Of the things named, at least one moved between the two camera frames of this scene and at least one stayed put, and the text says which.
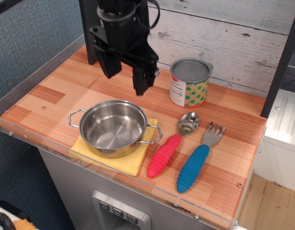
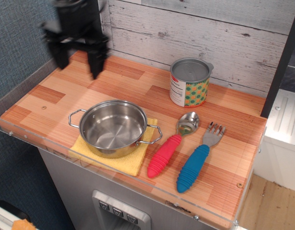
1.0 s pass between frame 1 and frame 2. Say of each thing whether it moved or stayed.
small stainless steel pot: stayed
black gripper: moved
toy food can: stayed
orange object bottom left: stayed
